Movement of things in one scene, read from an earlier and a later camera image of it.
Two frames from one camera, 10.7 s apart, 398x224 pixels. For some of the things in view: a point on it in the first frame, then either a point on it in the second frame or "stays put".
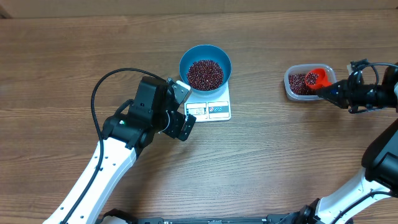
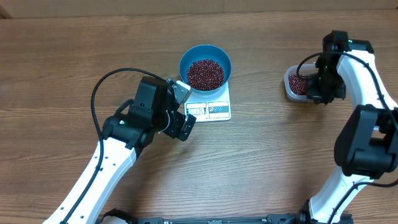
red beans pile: [298, 86] stays put
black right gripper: [344, 98] -> [313, 93]
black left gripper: [174, 131] stays put
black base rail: [115, 216] stays put
